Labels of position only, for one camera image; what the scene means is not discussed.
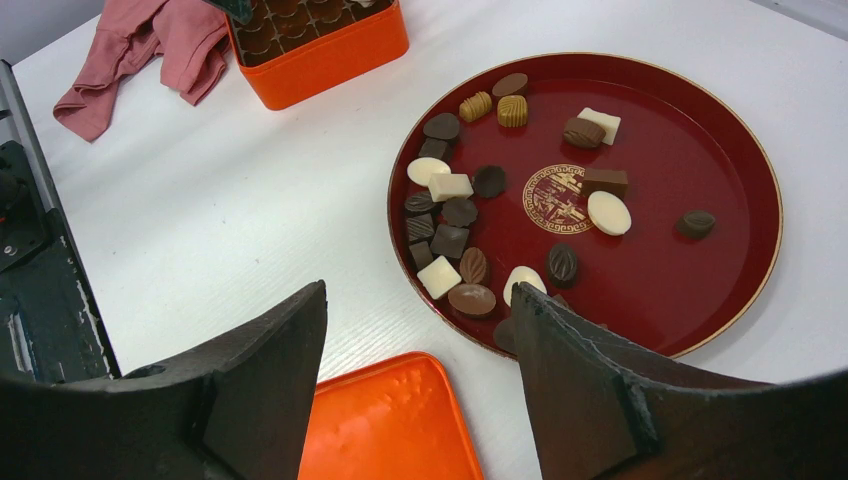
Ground white square chocolate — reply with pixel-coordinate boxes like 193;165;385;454
417;256;462;300

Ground white rectangular chocolate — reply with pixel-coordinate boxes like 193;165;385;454
577;107;621;145

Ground dark leaf chocolate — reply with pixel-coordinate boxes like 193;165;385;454
675;210;716;240

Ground red round tray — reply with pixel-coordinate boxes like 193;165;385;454
387;53;783;357

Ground caramel ridged chocolate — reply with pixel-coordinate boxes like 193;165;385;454
497;95;529;128
458;91;493;123

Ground orange box lid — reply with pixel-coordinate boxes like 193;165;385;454
298;352;484;479

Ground pink cloth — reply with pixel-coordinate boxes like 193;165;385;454
53;0;229;142

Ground orange chocolate box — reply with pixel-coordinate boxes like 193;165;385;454
227;1;409;110

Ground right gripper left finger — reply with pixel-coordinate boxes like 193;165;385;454
1;280;327;479

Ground metal serving tongs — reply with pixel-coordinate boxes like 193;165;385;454
204;0;254;25

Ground white oval chocolate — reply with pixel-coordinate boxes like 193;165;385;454
587;191;632;236

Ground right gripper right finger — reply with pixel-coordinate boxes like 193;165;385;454
512;283;847;479

